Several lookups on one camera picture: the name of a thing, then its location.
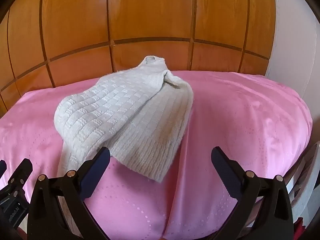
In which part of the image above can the wooden panelled headboard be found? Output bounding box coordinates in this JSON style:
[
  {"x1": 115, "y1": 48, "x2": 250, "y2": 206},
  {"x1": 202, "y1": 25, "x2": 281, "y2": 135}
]
[{"x1": 0, "y1": 0, "x2": 277, "y2": 118}]

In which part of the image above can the red cloth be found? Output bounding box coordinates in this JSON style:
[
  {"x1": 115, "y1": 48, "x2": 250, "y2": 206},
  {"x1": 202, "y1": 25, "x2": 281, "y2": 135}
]
[{"x1": 293, "y1": 219, "x2": 309, "y2": 240}]

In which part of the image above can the dark wooden bed rail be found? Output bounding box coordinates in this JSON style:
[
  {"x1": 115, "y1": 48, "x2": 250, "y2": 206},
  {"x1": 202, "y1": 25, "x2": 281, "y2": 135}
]
[{"x1": 285, "y1": 140, "x2": 320, "y2": 183}]

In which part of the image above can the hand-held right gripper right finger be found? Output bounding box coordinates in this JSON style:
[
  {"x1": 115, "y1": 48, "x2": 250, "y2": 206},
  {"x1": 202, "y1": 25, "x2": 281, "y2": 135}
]
[{"x1": 211, "y1": 147, "x2": 294, "y2": 240}]

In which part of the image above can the pink blanket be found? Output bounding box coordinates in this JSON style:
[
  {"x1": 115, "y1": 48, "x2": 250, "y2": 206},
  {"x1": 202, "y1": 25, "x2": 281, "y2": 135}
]
[{"x1": 0, "y1": 70, "x2": 314, "y2": 240}]

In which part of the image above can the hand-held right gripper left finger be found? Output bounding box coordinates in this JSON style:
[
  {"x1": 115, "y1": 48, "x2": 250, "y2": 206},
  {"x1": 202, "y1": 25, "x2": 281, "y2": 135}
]
[{"x1": 27, "y1": 147, "x2": 111, "y2": 240}]

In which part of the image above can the white towel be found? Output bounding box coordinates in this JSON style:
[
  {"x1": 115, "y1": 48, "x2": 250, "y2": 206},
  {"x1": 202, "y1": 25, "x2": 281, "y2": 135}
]
[{"x1": 54, "y1": 55, "x2": 195, "y2": 183}]

